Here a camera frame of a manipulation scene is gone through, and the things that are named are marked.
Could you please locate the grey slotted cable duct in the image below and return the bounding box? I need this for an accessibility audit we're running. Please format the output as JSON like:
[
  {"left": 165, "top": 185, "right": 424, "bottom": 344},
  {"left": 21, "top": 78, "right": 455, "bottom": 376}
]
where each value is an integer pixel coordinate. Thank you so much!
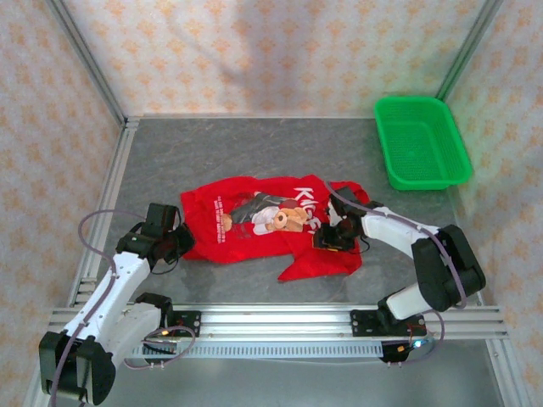
[{"left": 131, "top": 342, "right": 385, "bottom": 360}]

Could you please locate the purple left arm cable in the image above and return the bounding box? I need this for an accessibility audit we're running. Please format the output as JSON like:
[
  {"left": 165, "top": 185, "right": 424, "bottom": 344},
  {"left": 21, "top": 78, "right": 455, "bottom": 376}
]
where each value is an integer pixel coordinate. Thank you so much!
[{"left": 44, "top": 209, "right": 197, "bottom": 407}]

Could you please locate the aluminium side rail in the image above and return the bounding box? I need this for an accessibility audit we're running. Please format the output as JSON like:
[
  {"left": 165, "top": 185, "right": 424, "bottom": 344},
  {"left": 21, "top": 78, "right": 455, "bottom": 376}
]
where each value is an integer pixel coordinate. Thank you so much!
[{"left": 67, "top": 117, "right": 140, "bottom": 307}]

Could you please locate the green plastic basket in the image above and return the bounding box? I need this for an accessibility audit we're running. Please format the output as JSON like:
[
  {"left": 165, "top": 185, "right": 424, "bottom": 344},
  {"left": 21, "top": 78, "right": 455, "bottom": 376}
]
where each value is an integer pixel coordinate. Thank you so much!
[{"left": 373, "top": 96, "right": 474, "bottom": 192}]

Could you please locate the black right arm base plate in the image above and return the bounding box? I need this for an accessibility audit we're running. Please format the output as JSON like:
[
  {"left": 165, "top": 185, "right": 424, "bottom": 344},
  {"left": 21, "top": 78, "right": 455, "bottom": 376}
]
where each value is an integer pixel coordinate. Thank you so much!
[{"left": 350, "top": 308, "right": 427, "bottom": 338}]

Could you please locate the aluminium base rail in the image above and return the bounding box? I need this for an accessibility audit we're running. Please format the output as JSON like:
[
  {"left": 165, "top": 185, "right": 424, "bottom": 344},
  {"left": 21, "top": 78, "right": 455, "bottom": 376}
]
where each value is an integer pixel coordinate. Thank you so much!
[{"left": 45, "top": 304, "right": 509, "bottom": 341}]

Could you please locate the aluminium frame post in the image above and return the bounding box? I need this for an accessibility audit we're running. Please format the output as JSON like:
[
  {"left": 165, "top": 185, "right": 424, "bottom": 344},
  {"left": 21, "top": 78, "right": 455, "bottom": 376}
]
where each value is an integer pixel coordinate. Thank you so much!
[
  {"left": 44, "top": 0, "right": 129, "bottom": 126},
  {"left": 433, "top": 0, "right": 507, "bottom": 102}
]

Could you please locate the red printed t-shirt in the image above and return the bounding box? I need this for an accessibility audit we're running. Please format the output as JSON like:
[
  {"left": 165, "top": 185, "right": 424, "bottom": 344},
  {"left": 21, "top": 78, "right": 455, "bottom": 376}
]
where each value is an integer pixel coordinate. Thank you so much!
[{"left": 180, "top": 173, "right": 370, "bottom": 283}]

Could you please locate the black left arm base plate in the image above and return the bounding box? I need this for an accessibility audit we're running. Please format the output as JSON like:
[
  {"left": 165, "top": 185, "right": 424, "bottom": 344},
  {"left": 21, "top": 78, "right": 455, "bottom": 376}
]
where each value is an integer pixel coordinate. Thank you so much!
[{"left": 167, "top": 310, "right": 203, "bottom": 339}]

